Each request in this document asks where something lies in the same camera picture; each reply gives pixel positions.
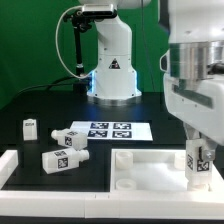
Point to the black camera stand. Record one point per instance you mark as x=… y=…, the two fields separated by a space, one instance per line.
x=80 y=25

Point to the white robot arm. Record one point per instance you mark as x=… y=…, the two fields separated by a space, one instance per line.
x=193 y=65

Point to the white U-shaped fence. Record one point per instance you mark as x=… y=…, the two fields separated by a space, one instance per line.
x=136 y=204

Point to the white tag sheet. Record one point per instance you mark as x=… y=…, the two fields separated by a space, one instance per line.
x=114 y=130

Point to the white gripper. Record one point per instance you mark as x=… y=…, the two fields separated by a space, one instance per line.
x=201 y=110

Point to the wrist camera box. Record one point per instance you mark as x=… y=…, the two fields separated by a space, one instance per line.
x=163 y=63

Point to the white square table top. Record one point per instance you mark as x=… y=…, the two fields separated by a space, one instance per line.
x=148 y=169

